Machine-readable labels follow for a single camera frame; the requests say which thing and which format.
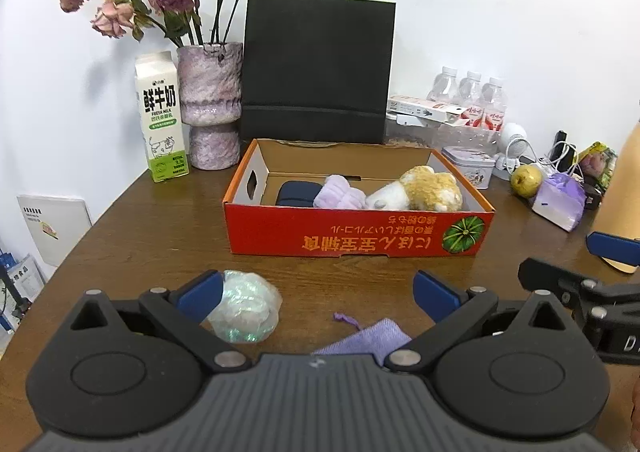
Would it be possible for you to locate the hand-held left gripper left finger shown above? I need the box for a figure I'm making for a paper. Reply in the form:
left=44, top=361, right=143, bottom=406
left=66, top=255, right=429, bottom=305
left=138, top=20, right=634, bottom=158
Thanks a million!
left=70, top=269, right=251, bottom=374

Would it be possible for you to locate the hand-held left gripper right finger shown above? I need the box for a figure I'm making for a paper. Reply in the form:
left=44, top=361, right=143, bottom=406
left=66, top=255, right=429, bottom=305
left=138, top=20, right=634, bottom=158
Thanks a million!
left=387, top=270, right=566, bottom=373

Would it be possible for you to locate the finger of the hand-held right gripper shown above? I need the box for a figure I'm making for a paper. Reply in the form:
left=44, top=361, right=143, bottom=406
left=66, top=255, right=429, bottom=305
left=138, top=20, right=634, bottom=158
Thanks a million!
left=586, top=231, right=640, bottom=275
left=517, top=257, right=601, bottom=305

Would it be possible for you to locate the iridescent plastic bag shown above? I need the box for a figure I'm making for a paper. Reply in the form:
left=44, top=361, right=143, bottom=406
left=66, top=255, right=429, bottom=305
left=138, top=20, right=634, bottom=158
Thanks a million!
left=202, top=269, right=284, bottom=344

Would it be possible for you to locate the purple knit pouch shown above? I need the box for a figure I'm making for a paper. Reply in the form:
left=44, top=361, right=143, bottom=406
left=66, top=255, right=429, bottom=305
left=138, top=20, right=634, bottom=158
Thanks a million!
left=312, top=312, right=412, bottom=366

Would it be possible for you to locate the hamster plush toy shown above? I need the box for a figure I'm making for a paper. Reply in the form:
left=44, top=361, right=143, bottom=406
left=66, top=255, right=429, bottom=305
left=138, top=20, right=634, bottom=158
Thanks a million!
left=364, top=166, right=465, bottom=213

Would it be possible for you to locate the red cardboard box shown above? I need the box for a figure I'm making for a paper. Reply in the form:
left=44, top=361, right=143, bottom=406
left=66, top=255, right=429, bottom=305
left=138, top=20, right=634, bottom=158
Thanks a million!
left=222, top=138, right=496, bottom=259

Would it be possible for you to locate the navy zip case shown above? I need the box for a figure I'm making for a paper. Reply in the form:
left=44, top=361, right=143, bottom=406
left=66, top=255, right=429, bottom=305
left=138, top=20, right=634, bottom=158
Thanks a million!
left=275, top=181, right=324, bottom=208

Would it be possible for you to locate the lavender fluffy headband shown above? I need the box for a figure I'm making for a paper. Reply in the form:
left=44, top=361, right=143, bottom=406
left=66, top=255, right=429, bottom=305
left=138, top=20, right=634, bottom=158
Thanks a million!
left=313, top=175, right=369, bottom=211

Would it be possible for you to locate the dark small packet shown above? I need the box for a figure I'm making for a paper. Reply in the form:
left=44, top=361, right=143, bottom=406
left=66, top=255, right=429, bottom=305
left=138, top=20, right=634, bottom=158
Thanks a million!
left=582, top=184, right=604, bottom=211

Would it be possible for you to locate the yellow thermos jug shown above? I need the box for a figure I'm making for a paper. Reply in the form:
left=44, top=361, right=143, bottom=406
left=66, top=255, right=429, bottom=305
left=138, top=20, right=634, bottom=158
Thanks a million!
left=590, top=119, right=640, bottom=275

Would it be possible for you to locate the purple tissue pack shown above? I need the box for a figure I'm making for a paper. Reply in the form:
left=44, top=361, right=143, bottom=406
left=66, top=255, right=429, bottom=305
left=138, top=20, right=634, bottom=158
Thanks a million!
left=531, top=172, right=587, bottom=233

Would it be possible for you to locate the colourful snack packet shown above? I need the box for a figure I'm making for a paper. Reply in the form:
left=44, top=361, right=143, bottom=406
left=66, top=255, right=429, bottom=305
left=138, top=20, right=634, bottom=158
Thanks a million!
left=575, top=142, right=620, bottom=193

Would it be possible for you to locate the black charger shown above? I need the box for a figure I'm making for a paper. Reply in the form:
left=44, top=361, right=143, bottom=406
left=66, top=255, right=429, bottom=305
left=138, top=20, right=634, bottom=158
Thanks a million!
left=552, top=131, right=576, bottom=173

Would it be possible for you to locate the printed tin box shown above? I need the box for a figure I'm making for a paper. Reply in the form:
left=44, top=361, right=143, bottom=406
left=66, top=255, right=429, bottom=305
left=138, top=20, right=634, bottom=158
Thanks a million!
left=441, top=146, right=497, bottom=191

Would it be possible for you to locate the white mini fan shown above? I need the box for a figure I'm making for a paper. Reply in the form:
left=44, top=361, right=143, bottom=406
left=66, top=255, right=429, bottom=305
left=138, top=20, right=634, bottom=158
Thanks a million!
left=492, top=122, right=529, bottom=181

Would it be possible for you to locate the clear plastic container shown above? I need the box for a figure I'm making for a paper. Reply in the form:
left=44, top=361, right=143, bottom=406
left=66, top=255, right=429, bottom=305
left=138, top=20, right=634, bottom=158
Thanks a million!
left=384, top=114, right=502, bottom=151

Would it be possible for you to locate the white flat panel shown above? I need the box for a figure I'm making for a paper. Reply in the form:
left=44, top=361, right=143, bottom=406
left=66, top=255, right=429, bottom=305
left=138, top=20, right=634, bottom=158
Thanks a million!
left=17, top=194, right=94, bottom=266

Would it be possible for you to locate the white green milk carton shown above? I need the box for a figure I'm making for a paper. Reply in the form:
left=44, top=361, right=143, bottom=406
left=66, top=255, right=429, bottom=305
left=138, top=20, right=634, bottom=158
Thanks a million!
left=134, top=53, right=191, bottom=184

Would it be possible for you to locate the clear water bottle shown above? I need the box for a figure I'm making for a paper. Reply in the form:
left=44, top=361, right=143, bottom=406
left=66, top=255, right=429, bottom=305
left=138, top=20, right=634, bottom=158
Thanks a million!
left=457, top=70, right=484, bottom=129
left=481, top=76, right=509, bottom=131
left=427, top=66, right=460, bottom=105

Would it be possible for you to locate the white flat carton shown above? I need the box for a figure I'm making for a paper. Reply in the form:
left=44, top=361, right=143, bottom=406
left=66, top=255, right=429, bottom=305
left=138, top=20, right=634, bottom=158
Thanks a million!
left=387, top=94, right=467, bottom=125

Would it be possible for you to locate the purple white ceramic vase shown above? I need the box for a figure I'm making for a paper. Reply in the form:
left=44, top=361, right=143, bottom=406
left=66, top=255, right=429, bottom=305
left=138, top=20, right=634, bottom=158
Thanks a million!
left=176, top=42, right=245, bottom=171

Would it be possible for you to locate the black paper bag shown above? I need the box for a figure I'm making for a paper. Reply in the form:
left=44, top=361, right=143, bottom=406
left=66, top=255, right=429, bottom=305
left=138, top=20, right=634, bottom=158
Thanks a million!
left=239, top=0, right=397, bottom=147

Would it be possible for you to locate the white cable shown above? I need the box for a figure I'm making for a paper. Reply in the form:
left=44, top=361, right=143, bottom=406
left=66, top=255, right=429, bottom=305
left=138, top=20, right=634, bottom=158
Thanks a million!
left=505, top=139, right=582, bottom=179

